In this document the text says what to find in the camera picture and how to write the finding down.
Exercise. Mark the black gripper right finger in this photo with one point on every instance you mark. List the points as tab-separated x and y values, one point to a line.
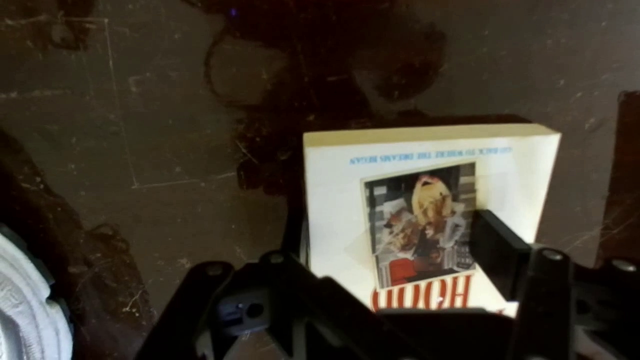
564	311

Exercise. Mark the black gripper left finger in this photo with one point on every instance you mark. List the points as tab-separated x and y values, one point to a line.
305	316

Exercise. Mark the white paperback book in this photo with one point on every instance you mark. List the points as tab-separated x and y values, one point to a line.
390	209

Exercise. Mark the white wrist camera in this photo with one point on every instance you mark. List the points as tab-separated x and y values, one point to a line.
33	325

